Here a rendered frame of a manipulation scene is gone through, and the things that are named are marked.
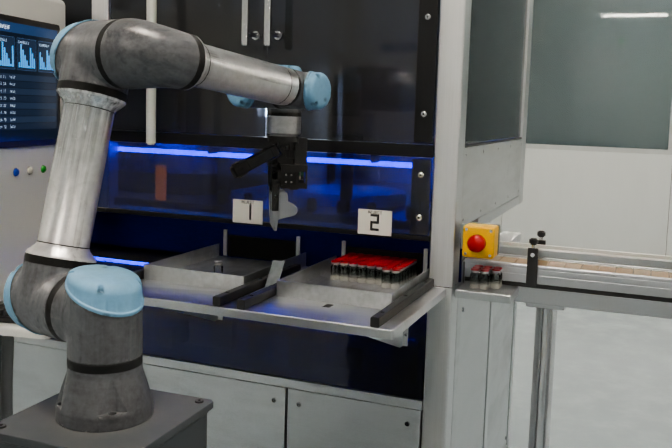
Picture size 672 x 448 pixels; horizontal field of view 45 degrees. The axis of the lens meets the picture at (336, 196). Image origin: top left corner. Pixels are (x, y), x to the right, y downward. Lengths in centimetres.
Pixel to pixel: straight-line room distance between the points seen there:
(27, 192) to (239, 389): 73
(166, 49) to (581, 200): 535
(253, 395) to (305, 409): 15
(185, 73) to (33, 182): 89
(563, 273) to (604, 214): 451
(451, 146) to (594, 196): 463
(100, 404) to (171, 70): 53
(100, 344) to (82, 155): 32
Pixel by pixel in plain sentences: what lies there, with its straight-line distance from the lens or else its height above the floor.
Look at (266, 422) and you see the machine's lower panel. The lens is 218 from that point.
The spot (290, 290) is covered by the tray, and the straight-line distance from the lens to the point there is 175.
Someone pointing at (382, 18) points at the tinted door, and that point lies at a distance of 194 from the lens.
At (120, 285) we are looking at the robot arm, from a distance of 129.
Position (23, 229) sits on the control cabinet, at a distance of 215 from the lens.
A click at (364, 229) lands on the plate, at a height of 100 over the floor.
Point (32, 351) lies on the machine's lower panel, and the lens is 256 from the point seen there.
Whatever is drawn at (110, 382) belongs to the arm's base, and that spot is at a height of 86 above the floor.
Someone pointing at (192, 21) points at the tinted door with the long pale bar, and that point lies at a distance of 215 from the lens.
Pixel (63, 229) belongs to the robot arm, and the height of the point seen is 108.
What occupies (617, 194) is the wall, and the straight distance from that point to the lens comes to 645.
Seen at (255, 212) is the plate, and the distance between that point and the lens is 206.
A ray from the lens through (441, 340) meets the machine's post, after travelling 194.
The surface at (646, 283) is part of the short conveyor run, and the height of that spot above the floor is 92.
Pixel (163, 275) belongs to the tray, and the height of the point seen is 90.
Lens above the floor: 129
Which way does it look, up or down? 6 degrees down
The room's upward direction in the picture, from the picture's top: 2 degrees clockwise
